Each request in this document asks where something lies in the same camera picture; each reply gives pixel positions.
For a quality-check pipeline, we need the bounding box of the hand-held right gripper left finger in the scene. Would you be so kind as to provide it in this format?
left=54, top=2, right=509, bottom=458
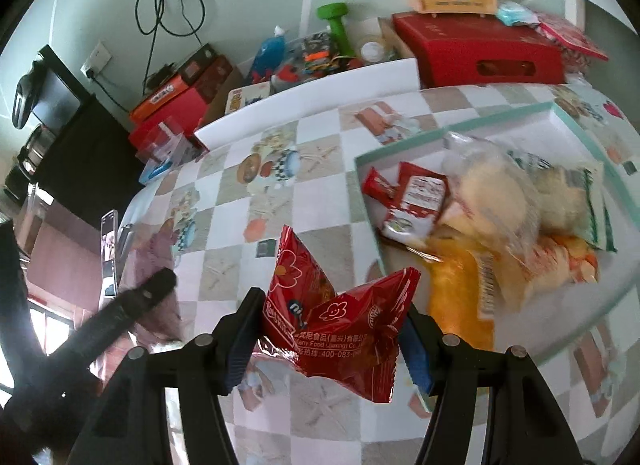
left=65, top=286, right=266, bottom=465

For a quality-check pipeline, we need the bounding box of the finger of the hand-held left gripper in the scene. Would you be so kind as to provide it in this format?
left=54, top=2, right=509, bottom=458
left=70, top=267, right=178, bottom=361

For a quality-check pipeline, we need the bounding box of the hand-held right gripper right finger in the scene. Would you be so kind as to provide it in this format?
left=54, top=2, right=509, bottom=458
left=400, top=312, right=583, bottom=465

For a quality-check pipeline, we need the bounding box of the yellow snack packet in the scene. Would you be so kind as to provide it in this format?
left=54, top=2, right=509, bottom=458
left=422, top=235, right=501, bottom=351

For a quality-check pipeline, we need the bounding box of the red snack packet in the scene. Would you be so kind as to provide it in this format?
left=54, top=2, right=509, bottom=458
left=257, top=225, right=422, bottom=403

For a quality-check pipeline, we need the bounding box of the dark red biscuit packet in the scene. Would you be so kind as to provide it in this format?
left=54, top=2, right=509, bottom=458
left=380, top=162, right=448, bottom=246

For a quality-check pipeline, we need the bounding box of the beige egg roll packet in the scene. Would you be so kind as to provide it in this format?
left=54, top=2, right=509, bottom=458
left=510, top=235, right=601, bottom=296

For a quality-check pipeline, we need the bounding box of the small red candy packet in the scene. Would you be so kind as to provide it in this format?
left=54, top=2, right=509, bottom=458
left=361, top=167, right=401, bottom=200

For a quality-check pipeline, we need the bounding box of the clear packaged bun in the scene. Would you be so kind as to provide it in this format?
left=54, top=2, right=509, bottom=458
left=440, top=132, right=546, bottom=256

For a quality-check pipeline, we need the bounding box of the clear rice cracker packet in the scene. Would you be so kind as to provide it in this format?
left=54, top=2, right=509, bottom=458
left=530, top=160, right=588, bottom=236

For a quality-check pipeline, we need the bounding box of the green and white snack packet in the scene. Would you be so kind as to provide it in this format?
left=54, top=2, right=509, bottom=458
left=575, top=165, right=618, bottom=253

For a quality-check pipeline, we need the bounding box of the teal box lid tray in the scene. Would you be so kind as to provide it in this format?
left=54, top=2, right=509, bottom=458
left=354, top=101, right=640, bottom=416

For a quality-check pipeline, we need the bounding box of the smartphone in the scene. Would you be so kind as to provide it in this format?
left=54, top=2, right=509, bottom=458
left=100, top=210, right=121, bottom=301

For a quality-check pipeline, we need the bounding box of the brown flat panel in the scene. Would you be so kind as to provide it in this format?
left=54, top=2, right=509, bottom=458
left=20, top=200, right=106, bottom=296

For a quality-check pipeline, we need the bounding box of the blue tissue box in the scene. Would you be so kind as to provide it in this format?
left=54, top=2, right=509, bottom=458
left=139, top=137, right=203, bottom=186

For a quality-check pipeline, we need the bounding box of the black cabinet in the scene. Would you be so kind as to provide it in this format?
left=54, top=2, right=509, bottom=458
left=30, top=90, right=146, bottom=206

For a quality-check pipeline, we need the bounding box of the clear acrylic box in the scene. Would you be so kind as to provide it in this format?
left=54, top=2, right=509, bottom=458
left=135, top=117, right=183, bottom=163

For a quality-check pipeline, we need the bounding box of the kettle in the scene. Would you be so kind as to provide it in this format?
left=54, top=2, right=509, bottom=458
left=20, top=125, right=56, bottom=176

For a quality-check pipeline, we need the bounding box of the dark red box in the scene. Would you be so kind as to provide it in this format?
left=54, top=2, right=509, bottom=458
left=127, top=55, right=236, bottom=150

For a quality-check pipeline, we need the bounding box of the black appliance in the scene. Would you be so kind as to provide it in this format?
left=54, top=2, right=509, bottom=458
left=12, top=45, right=96, bottom=130

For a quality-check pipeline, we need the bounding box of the yellow and white carton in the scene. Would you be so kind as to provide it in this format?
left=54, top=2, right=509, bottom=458
left=225, top=80, right=273, bottom=116

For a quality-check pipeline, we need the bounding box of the white board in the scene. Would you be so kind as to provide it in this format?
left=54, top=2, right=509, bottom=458
left=194, top=57, right=421, bottom=150

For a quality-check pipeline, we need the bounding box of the blue water bottle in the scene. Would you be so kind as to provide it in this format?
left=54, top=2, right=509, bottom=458
left=247, top=25, right=291, bottom=83

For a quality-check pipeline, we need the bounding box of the colourful toy bag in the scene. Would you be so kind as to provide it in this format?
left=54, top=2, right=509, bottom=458
left=287, top=32, right=361, bottom=78

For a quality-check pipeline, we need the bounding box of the small jar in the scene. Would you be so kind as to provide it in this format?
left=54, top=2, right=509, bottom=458
left=360, top=40, right=388, bottom=63

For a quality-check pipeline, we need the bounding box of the red gift box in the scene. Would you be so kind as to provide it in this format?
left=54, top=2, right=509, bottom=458
left=391, top=12, right=566, bottom=88

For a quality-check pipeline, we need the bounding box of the cardboard box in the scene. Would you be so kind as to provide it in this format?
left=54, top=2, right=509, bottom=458
left=200, top=17, right=416, bottom=128

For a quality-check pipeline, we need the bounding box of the green dumbbell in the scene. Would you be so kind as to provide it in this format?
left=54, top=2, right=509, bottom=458
left=316, top=2, right=357, bottom=58

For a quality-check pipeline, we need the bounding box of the red patterned bag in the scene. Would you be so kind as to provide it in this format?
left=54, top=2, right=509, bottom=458
left=537, top=12, right=610, bottom=66

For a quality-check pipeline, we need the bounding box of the blue face mask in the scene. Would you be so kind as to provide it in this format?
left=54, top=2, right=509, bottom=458
left=495, top=1, right=541, bottom=28

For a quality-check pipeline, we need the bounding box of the white wall socket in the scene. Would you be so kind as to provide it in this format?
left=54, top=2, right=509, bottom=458
left=80, top=42, right=113, bottom=80

